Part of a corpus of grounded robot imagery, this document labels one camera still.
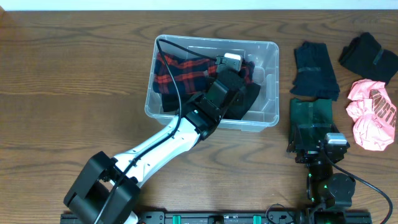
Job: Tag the black mounting rail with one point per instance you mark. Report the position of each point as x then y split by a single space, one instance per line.
248 218

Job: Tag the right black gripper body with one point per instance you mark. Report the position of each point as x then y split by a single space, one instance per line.
308 154

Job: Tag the clear plastic storage bin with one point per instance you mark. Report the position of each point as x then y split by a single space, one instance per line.
263 113

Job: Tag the pink shirt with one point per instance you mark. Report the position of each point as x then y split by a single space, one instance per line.
373 113

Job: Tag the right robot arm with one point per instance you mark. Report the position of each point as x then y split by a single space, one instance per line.
329 192

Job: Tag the red navy plaid shirt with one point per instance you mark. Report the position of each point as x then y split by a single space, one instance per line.
173 75

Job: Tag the dark green garment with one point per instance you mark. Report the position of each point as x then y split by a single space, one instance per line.
314 119

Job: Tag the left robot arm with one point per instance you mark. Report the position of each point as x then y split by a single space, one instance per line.
107 188

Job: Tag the black folded garment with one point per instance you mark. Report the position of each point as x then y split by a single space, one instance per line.
366 57

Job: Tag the black shirt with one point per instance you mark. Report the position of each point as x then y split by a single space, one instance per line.
236 111

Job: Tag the dark navy garment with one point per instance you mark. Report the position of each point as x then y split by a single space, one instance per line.
315 75

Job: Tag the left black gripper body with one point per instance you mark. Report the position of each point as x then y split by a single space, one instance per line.
237 86

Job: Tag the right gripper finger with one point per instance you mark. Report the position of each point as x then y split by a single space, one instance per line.
296 143
334 129

